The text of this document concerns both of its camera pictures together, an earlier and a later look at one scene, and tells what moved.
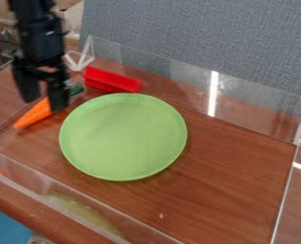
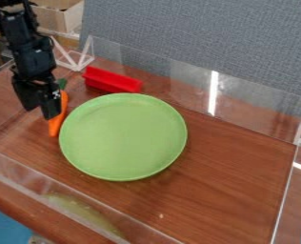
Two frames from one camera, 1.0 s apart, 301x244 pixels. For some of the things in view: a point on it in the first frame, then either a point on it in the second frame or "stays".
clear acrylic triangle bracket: (77, 60) stays
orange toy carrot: (37, 113) to (52, 125)
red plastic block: (104, 80) stays
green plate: (123, 136) stays
